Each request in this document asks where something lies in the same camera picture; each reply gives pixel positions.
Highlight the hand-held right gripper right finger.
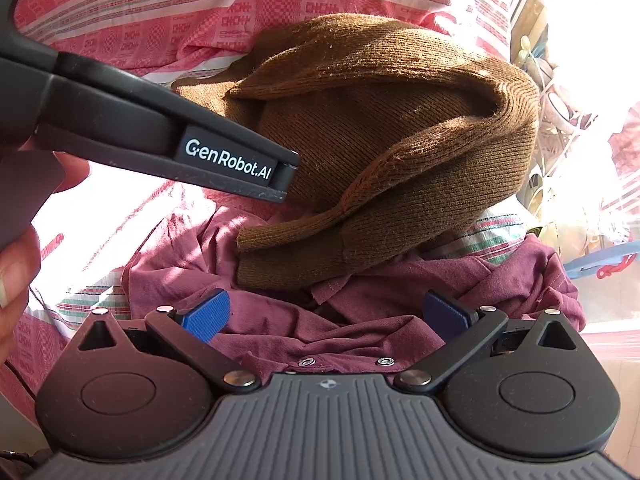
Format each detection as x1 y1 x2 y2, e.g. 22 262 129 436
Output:
394 289 579 394

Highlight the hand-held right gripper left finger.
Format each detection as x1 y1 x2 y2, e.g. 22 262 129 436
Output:
77 289 262 394

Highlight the brown knit sweater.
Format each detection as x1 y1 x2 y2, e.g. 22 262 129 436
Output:
172 12 542 292

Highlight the person's left hand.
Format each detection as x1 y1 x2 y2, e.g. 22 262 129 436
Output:
0 152 92 367

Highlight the maroon shirt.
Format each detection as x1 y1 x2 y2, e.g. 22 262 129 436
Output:
122 205 587 377

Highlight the pink striped bedsheet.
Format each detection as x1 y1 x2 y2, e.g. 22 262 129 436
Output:
0 0 531 411

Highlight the blue plastic hanger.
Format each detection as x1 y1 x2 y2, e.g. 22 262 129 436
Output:
562 241 640 282

